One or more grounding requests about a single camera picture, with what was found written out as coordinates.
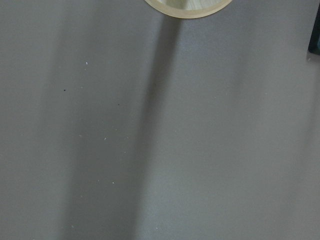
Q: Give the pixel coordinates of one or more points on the wooden mug tree stand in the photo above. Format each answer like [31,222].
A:
[188,9]

